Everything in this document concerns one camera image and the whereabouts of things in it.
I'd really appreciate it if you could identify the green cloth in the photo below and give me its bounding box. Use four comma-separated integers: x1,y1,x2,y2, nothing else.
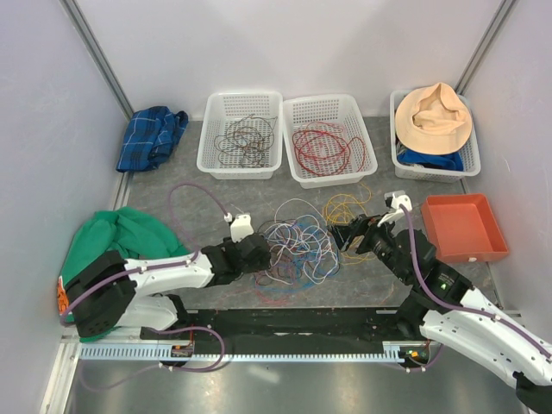
55,205,191,343

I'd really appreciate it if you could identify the orange plastic tray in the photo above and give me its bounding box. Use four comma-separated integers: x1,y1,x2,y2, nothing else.
421,193,509,263

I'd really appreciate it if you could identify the blue cloth in basket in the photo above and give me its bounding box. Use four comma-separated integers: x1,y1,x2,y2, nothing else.
397,145,464,172

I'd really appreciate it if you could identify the right white plastic basket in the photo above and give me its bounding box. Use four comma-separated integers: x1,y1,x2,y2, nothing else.
389,90,481,183

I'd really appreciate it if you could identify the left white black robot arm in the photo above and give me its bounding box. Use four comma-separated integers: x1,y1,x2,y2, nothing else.
62,233,271,339

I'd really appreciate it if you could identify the middle white plastic basket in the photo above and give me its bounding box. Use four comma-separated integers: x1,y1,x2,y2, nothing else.
283,94,378,189

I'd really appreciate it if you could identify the blue wire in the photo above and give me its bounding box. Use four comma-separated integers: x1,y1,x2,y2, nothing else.
254,215,342,304

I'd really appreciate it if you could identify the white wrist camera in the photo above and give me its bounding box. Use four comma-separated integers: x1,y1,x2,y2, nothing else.
378,191,412,227
223,213,254,243

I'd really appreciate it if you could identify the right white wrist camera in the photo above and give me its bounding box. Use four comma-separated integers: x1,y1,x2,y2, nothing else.
378,191,412,227

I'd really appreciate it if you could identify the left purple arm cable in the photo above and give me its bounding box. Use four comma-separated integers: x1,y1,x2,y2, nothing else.
59,182,234,327

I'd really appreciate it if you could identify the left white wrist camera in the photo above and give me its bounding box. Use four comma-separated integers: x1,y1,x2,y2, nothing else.
223,213,254,243

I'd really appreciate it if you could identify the yellow wire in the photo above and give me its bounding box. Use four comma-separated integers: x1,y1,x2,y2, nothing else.
322,182,377,265

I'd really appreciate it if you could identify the red wire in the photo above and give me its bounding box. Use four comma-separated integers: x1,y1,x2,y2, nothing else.
292,124,346,173
291,128,367,176

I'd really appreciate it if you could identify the brown wire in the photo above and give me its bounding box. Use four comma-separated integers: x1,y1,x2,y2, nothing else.
214,112,276,169

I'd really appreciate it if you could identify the left white plastic basket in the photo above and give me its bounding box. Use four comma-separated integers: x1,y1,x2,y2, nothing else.
197,91,283,180

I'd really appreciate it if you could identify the light blue cable duct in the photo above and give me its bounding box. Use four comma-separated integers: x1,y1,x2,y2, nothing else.
79,343,405,363

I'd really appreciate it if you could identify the dark maroon wire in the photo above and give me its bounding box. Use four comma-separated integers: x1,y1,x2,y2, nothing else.
254,223,337,290

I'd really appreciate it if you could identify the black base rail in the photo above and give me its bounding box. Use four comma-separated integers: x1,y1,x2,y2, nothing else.
139,305,432,356

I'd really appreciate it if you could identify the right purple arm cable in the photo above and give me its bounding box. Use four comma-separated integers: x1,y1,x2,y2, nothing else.
398,204,552,359

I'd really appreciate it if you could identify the blue plaid cloth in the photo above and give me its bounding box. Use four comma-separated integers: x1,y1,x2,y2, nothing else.
116,106,189,173

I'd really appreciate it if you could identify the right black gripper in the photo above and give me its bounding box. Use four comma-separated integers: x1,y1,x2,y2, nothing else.
325,210,411,283

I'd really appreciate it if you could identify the white wire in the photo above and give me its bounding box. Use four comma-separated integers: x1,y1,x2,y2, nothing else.
262,198,342,285

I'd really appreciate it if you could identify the beige bucket hat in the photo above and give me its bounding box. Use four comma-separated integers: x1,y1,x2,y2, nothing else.
395,83,473,155

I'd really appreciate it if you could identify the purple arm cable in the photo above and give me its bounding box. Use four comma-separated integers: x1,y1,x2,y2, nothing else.
398,204,552,359
59,182,234,327

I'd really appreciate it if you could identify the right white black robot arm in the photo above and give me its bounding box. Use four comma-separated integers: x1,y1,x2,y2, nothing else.
329,215,551,413

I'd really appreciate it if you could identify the black wire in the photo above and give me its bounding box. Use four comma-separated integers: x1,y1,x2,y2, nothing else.
241,115,279,165

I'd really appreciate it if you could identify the white plastic basket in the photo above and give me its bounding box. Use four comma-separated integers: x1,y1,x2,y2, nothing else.
389,90,481,183
197,91,283,180
283,94,378,189

